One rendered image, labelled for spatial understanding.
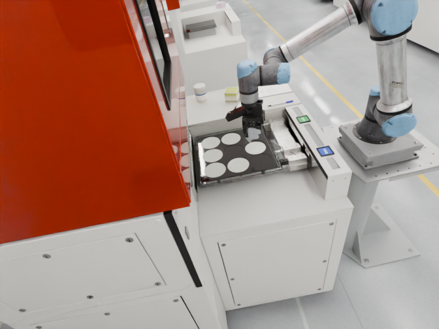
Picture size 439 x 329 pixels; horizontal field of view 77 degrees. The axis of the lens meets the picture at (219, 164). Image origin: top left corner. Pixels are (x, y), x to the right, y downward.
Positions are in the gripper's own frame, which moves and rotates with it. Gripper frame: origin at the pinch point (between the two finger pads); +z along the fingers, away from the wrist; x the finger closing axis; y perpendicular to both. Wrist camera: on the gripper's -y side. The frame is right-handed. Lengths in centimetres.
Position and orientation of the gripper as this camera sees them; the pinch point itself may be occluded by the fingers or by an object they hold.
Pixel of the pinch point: (248, 140)
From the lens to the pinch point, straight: 125.7
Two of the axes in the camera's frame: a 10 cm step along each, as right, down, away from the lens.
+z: 1.5, 7.4, 6.5
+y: 9.3, 1.2, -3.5
